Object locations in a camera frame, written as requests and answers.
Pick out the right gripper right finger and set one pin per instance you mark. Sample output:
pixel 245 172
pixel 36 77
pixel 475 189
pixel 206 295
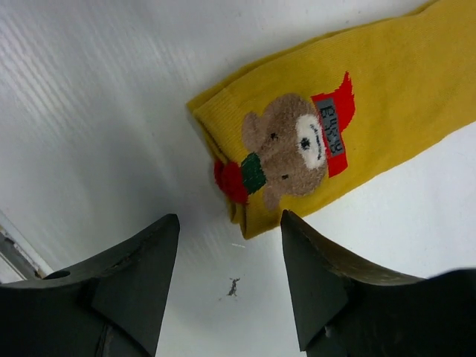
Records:
pixel 346 305

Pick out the yellow bear sock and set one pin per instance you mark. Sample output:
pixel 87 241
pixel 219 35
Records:
pixel 300 128

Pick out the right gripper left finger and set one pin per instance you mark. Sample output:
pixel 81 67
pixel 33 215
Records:
pixel 111 304

